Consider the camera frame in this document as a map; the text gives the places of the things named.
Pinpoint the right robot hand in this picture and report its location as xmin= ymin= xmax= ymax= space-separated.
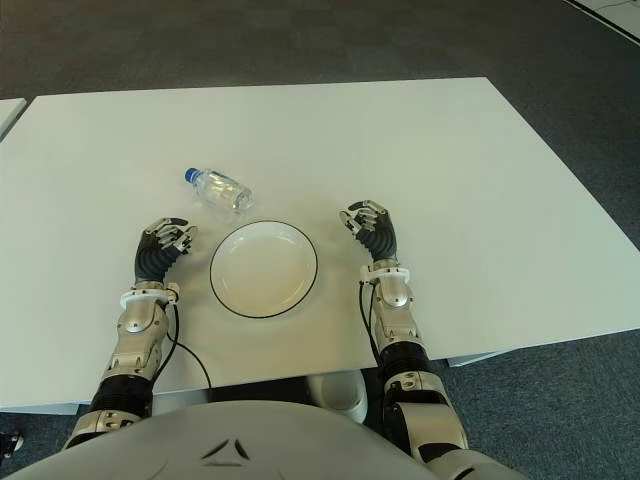
xmin=338 ymin=198 xmax=401 ymax=264

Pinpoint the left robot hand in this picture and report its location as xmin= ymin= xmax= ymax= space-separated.
xmin=133 ymin=215 xmax=199 ymax=286

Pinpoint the clear bottle with blue cap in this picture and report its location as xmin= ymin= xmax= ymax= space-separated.
xmin=183 ymin=167 xmax=254 ymax=215

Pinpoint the white plate with black rim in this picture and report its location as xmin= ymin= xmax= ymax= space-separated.
xmin=209 ymin=219 xmax=320 ymax=319

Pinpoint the white round table base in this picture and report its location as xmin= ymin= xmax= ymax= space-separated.
xmin=304 ymin=372 xmax=369 ymax=425

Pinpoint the white adjoining table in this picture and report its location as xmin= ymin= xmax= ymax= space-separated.
xmin=0 ymin=97 xmax=27 ymax=144

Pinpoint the grey robot torso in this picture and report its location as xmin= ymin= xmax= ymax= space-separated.
xmin=7 ymin=399 xmax=431 ymax=480

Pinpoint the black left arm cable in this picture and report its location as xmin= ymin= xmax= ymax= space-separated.
xmin=164 ymin=284 xmax=212 ymax=390

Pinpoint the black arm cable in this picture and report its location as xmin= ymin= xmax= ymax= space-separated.
xmin=164 ymin=284 xmax=212 ymax=390
xmin=358 ymin=282 xmax=381 ymax=371

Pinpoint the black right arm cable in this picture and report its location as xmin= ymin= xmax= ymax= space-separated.
xmin=358 ymin=282 xmax=381 ymax=371

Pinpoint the black metal stand bracket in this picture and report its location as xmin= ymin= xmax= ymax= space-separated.
xmin=0 ymin=427 xmax=26 ymax=459

